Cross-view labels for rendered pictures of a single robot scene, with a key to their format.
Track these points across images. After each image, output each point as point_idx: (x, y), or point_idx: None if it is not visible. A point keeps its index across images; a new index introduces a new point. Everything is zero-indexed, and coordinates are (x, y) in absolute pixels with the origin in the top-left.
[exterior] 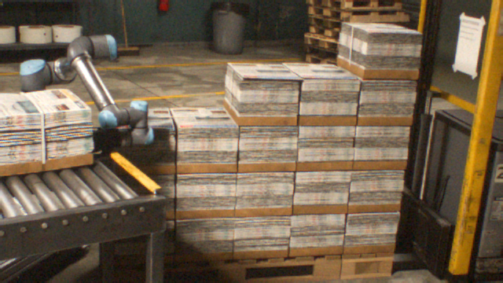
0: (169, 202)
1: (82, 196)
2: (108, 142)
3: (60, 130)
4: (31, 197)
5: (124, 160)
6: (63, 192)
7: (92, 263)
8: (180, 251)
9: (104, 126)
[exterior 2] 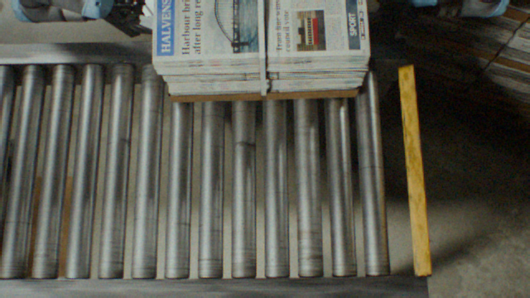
0: (493, 45)
1: (298, 218)
2: (412, 7)
3: (297, 71)
4: (214, 208)
5: (411, 113)
6: (270, 201)
7: (370, 4)
8: (480, 87)
9: (410, 2)
